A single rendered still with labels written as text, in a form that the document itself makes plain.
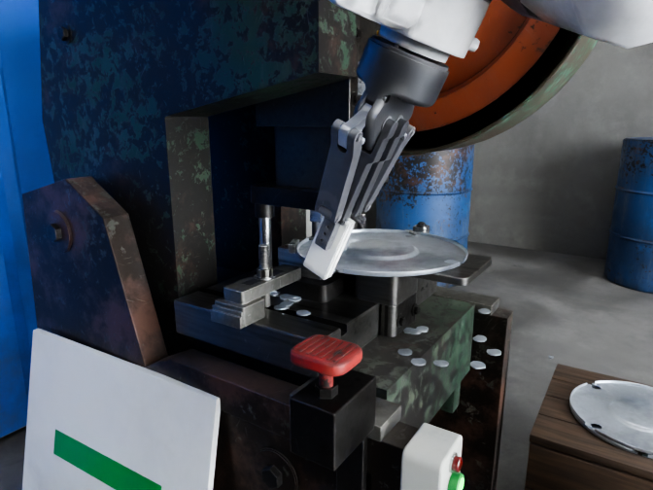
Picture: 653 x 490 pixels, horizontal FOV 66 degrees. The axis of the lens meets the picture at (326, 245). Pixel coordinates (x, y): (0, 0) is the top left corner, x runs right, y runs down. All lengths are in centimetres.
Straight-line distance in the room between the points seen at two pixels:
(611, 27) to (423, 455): 47
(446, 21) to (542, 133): 371
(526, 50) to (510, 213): 316
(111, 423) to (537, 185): 360
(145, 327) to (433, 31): 70
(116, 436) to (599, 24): 92
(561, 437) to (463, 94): 75
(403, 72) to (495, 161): 379
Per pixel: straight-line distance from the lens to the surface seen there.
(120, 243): 93
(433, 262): 81
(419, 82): 43
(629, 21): 40
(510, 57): 112
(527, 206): 418
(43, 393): 118
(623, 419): 133
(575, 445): 122
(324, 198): 46
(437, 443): 66
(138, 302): 94
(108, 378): 100
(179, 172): 89
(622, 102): 406
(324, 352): 55
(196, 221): 93
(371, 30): 90
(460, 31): 43
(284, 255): 89
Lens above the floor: 100
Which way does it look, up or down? 14 degrees down
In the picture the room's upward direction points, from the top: straight up
